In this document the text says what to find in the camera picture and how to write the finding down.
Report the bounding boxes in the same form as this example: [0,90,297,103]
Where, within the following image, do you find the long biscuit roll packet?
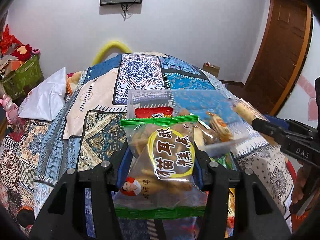
[232,99,279,147]

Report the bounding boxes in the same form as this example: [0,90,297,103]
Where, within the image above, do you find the red plush toys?
[1,24,40,62]

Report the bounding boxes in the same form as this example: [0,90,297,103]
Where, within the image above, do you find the pink plush toy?
[1,94,18,125]

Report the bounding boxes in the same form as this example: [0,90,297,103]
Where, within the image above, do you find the blue patchwork bed quilt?
[1,53,291,239]

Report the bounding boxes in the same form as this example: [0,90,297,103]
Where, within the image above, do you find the orange round cookie packet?
[206,112,234,142]

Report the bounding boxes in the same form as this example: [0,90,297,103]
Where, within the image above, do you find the green wrapped snack pack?
[210,154,236,170]

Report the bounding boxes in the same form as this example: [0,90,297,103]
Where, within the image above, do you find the brown wooden door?
[226,0,315,117]

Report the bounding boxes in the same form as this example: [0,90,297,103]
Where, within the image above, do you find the green-edged cat-ear snack bag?
[113,121,207,219]

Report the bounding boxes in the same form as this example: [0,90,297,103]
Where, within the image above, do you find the white pillow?
[18,67,67,121]

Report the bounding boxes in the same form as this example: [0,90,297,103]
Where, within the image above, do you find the green storage box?
[1,55,44,100]

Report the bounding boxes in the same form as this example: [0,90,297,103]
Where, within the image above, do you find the clear plastic storage box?
[120,89,249,157]

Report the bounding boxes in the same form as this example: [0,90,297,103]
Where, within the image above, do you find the yellow curved tube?
[92,40,132,65]

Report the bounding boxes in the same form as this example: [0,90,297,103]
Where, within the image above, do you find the small cardboard box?
[202,62,220,78]

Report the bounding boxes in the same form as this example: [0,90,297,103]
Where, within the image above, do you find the red snack packet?
[135,107,174,119]

